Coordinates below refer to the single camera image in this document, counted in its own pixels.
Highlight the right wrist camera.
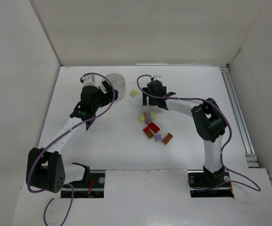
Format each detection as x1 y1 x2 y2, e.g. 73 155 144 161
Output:
150 75 162 81

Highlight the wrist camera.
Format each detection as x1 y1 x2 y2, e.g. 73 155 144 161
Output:
80 74 97 88
150 75 162 81

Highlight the aluminium rail right side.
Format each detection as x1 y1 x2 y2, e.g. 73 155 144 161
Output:
220 66 260 168

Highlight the lavender lego brick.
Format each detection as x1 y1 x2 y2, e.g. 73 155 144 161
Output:
147 114 152 122

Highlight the lavender 2x2 lego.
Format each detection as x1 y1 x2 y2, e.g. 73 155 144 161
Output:
154 134 162 142

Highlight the brown lego plate right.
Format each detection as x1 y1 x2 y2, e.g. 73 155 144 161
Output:
162 133 173 145

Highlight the brown lego plate left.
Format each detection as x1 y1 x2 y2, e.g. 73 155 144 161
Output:
144 129 154 139

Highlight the lone light yellow lego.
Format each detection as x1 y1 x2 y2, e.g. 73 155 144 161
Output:
130 90 138 97

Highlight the red lego brick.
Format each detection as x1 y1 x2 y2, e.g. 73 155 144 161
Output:
143 122 160 134

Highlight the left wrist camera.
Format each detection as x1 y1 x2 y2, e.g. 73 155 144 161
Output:
80 74 97 88

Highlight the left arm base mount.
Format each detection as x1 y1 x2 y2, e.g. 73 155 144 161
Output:
60 162 106 199

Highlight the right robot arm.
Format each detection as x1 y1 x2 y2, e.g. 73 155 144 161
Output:
141 79 228 182

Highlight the purple butterfly curved lego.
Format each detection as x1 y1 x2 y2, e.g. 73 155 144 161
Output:
143 112 149 124

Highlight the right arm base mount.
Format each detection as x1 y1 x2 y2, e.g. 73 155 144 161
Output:
188 170 234 198

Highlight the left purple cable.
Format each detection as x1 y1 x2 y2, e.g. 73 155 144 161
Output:
26 73 115 226

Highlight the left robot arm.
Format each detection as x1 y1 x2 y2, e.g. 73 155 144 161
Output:
26 75 118 193

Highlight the white round divided container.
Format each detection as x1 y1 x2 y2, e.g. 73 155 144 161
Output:
105 73 126 101

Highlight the light yellow lego brick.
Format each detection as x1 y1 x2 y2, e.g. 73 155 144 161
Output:
139 115 145 122

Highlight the brown lego plate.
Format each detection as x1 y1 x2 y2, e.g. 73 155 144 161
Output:
162 133 173 145
144 129 154 139

